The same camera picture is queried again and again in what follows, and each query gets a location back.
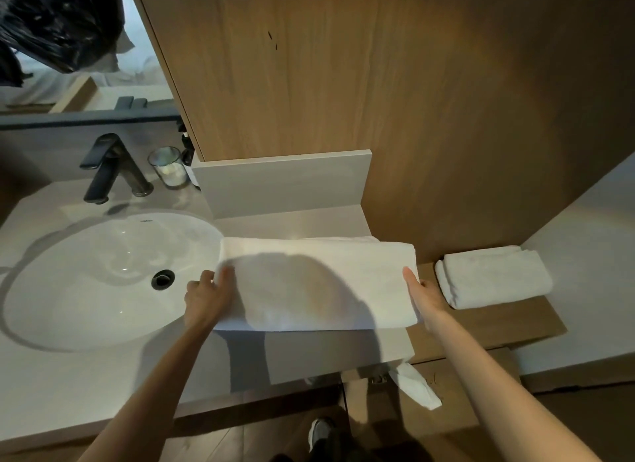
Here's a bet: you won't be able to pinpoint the wooden back panel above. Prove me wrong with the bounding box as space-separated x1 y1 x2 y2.
126 0 635 264

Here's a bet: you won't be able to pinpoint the glass jar with cotton pads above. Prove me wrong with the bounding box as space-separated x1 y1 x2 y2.
147 146 190 190

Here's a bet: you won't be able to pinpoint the grey stone backsplash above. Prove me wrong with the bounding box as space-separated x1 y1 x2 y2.
190 150 373 221

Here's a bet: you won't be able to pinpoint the dark pump bottle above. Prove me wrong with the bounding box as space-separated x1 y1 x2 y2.
179 124 201 189

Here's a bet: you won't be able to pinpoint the person's left hand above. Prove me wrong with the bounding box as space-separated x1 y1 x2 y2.
183 265 237 331

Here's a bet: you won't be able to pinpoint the wooden vanity base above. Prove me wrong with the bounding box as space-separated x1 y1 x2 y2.
0 385 346 455

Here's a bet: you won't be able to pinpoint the wooden cabinet flap door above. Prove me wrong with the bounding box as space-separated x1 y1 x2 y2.
345 347 522 443

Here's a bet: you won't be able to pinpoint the person's right hand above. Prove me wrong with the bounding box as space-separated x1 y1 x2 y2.
402 266 450 328

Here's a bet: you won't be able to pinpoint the person's left forearm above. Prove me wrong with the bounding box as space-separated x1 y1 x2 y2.
79 320 219 462

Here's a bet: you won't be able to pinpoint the wall mirror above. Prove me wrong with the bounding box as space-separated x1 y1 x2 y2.
0 0 182 130

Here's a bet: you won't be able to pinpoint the black faucet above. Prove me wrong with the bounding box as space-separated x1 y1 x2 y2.
79 133 155 205

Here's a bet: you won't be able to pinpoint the white oval sink basin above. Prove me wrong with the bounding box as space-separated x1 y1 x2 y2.
2 212 225 352

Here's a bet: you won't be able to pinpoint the person's dark trousers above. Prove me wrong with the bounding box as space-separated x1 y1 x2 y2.
270 426 433 462

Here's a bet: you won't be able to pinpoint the person's white shoe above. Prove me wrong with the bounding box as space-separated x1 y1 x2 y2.
307 416 336 453

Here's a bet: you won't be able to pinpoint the person's right forearm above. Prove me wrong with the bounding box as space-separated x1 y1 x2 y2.
421 307 604 462

